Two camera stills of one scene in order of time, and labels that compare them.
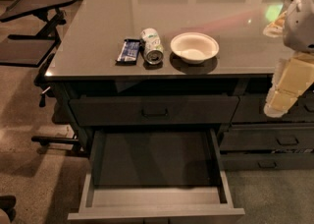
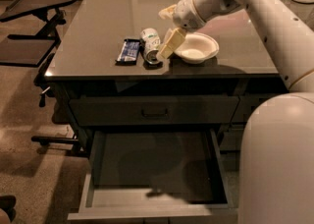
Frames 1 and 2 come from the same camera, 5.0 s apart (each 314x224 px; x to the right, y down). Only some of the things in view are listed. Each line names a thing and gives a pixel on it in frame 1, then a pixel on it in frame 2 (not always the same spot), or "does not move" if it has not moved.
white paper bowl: x=194 y=47 does not move
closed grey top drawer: x=154 y=110 does not move
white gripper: x=300 y=27 to x=184 y=12
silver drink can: x=153 y=49 does not move
